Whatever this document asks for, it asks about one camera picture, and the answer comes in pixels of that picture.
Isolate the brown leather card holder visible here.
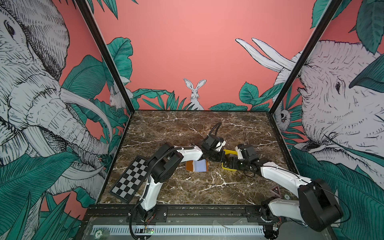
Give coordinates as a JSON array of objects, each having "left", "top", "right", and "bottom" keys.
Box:
[{"left": 186, "top": 160, "right": 209, "bottom": 173}]

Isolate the yellow plastic card tray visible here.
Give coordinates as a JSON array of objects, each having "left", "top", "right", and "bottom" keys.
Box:
[{"left": 222, "top": 150, "right": 238, "bottom": 171}]

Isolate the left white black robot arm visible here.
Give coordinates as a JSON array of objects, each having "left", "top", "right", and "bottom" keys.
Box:
[{"left": 135, "top": 134, "right": 226, "bottom": 222}]

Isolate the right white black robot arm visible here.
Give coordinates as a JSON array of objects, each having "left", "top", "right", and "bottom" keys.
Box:
[{"left": 234, "top": 144, "right": 344, "bottom": 232}]

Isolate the red warning triangle sticker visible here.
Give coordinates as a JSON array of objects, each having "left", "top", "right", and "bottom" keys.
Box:
[{"left": 270, "top": 186, "right": 282, "bottom": 197}]

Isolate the checkerboard calibration tag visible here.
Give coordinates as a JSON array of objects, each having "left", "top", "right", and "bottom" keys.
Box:
[{"left": 110, "top": 156, "right": 149, "bottom": 204}]

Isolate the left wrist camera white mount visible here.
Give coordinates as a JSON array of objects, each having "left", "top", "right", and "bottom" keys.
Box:
[{"left": 215, "top": 141, "right": 226, "bottom": 152}]

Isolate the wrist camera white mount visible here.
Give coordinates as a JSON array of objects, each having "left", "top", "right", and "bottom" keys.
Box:
[
  {"left": 236, "top": 147, "right": 244, "bottom": 160},
  {"left": 215, "top": 141, "right": 226, "bottom": 152}
]

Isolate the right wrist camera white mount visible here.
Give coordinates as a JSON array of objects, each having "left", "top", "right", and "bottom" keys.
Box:
[{"left": 236, "top": 147, "right": 244, "bottom": 160}]

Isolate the black front mounting rail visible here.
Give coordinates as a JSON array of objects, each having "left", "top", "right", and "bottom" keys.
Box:
[{"left": 84, "top": 204, "right": 288, "bottom": 225}]

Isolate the white slotted cable duct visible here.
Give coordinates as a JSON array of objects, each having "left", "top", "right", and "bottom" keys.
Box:
[{"left": 90, "top": 225, "right": 264, "bottom": 238}]

